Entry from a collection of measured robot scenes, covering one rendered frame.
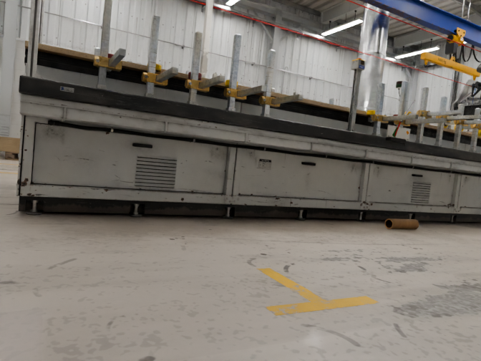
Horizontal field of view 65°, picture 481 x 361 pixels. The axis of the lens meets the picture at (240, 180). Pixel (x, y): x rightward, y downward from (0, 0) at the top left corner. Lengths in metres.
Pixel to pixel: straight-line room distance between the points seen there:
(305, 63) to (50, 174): 10.12
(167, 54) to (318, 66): 4.67
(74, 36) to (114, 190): 7.41
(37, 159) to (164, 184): 0.73
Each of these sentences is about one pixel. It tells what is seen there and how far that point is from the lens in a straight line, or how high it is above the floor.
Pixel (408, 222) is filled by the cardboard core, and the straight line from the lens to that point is 3.27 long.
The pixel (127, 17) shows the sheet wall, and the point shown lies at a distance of 9.85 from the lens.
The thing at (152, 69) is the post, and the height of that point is 0.85.
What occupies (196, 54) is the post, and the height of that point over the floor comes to 0.98.
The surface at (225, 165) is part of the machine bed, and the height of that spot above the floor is 0.36.
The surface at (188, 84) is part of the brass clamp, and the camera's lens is 2.24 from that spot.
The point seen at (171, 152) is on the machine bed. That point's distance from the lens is 2.45.
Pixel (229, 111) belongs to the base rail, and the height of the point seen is 0.70.
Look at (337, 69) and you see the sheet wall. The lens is 12.60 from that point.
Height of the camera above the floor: 0.41
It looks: 3 degrees down
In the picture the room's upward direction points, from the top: 6 degrees clockwise
